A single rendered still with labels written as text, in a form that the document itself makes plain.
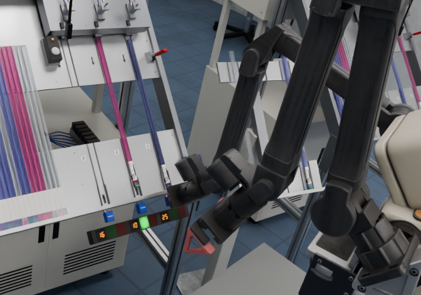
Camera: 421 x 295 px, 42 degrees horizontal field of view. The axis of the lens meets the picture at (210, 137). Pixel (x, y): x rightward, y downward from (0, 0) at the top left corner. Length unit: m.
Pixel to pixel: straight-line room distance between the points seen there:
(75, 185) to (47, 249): 0.55
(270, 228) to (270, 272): 1.16
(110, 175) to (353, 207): 0.92
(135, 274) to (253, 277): 0.87
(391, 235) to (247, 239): 1.85
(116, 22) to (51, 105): 0.65
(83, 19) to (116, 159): 0.44
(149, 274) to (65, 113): 0.79
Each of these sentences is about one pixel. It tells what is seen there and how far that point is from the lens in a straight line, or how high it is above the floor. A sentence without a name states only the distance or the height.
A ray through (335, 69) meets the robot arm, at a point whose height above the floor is 1.31.
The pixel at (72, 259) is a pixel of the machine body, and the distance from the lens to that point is 2.24.
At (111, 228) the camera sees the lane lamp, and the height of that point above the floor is 0.66.
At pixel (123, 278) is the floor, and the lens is 2.46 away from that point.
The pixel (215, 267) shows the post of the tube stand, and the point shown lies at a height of 0.19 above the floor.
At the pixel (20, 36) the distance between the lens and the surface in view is 1.73.
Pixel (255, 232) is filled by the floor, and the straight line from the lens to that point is 2.86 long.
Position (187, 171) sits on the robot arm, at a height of 0.89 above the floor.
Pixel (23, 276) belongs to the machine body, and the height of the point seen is 0.18.
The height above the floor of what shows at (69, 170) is 0.80.
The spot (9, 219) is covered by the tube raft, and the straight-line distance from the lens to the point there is 1.56.
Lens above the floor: 1.77
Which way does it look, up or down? 30 degrees down
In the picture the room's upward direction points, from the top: 14 degrees clockwise
